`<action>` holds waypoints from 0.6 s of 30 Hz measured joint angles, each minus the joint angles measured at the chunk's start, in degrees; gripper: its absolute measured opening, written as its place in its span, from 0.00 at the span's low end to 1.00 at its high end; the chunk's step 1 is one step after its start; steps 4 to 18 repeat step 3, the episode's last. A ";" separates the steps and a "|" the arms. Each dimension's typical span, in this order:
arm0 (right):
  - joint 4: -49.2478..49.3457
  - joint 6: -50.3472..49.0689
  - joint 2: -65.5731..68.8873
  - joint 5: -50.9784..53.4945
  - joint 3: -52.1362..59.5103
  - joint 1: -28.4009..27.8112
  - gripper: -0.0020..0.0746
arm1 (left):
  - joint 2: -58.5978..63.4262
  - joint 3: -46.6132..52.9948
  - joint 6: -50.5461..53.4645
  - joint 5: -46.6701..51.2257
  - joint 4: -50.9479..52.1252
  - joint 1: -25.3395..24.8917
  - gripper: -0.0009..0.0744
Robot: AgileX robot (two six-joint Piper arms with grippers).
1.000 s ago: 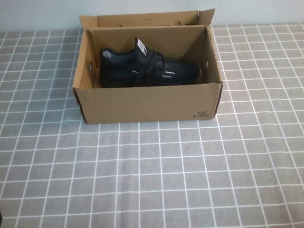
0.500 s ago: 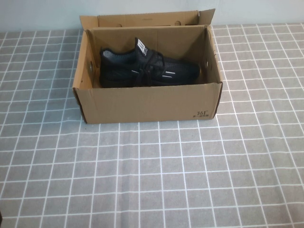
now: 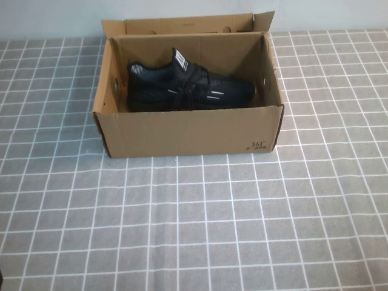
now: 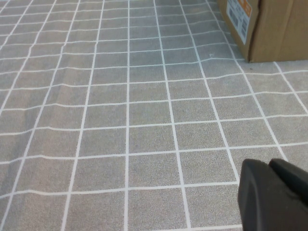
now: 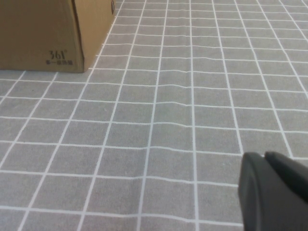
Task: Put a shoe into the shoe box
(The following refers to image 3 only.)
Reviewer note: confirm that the black mesh sneaker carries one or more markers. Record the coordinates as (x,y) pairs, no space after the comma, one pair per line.
(151,91)

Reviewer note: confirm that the brown cardboard shoe box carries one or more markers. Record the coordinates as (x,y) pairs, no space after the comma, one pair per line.
(188,133)

